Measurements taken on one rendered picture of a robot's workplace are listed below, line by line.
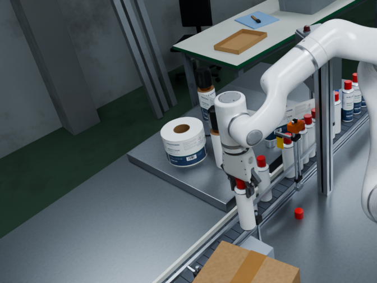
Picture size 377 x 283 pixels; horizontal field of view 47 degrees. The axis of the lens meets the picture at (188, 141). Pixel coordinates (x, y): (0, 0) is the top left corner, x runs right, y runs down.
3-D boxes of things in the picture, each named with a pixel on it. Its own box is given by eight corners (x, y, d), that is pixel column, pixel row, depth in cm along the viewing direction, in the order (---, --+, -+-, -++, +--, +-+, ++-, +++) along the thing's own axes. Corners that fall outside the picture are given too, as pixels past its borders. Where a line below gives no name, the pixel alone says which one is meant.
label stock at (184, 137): (160, 164, 205) (152, 138, 197) (178, 140, 219) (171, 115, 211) (198, 168, 197) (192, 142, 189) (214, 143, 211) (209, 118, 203)
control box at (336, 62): (321, 70, 166) (320, 22, 155) (341, 88, 152) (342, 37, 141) (295, 76, 165) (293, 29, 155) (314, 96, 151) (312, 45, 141)
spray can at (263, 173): (264, 192, 176) (259, 151, 164) (275, 196, 172) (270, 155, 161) (256, 199, 173) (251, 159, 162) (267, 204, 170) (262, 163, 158)
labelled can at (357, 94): (353, 108, 213) (353, 71, 201) (363, 110, 209) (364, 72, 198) (347, 113, 210) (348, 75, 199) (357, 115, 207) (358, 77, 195)
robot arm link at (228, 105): (257, 140, 118) (240, 126, 126) (252, 98, 111) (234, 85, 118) (230, 151, 116) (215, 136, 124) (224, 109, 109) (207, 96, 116)
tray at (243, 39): (243, 32, 343) (242, 28, 341) (267, 36, 327) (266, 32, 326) (214, 49, 326) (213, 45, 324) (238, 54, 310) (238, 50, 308)
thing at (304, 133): (300, 156, 190) (298, 117, 179) (311, 160, 187) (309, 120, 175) (294, 162, 187) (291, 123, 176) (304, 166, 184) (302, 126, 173)
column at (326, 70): (323, 186, 179) (320, 32, 142) (333, 190, 176) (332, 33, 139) (317, 192, 177) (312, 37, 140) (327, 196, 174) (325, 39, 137)
